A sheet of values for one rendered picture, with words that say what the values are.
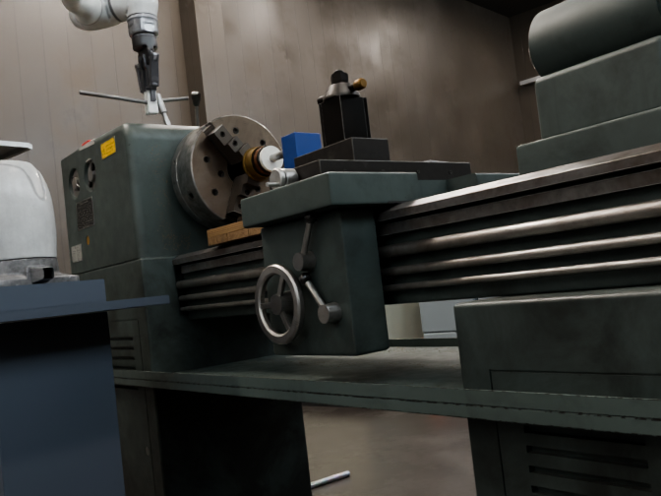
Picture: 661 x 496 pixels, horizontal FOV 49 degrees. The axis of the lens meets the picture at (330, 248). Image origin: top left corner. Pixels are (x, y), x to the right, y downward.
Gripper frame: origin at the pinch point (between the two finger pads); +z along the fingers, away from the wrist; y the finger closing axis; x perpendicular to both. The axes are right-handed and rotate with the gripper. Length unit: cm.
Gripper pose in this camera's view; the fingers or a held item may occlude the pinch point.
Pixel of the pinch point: (150, 102)
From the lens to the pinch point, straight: 230.5
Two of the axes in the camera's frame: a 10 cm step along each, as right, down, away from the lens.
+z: 1.1, 9.9, -0.5
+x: 7.9, -0.6, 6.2
